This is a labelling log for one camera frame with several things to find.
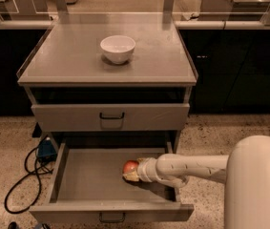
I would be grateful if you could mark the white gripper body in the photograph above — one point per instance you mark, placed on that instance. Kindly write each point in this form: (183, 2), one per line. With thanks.
(144, 170)

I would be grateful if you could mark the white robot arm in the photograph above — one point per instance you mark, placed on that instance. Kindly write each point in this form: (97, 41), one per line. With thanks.
(245, 174)

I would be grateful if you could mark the black drawer handle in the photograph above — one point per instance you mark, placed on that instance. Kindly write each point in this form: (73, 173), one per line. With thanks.
(111, 217)
(111, 116)

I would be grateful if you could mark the steel background table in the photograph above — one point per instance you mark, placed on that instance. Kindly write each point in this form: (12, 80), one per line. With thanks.
(232, 10)

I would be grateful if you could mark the grey drawer cabinet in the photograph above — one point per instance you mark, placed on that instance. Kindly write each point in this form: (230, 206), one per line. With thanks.
(70, 68)

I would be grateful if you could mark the blue power box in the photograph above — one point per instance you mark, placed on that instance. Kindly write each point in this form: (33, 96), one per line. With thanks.
(46, 151)

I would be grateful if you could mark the open grey middle drawer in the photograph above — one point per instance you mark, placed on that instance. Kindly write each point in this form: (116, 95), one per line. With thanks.
(87, 181)

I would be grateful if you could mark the red apple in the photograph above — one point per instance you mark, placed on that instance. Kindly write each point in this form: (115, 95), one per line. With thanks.
(130, 167)

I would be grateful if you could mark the black middle drawer handle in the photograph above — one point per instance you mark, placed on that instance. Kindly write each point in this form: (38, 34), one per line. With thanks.
(111, 217)

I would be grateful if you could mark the black top drawer handle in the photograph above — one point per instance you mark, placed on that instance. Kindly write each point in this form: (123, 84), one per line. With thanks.
(111, 116)

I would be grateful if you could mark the white ceramic bowl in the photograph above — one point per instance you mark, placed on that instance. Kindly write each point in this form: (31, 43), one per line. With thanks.
(118, 48)

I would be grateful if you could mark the closed grey top drawer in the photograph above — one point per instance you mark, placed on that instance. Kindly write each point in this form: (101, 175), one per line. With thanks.
(85, 117)

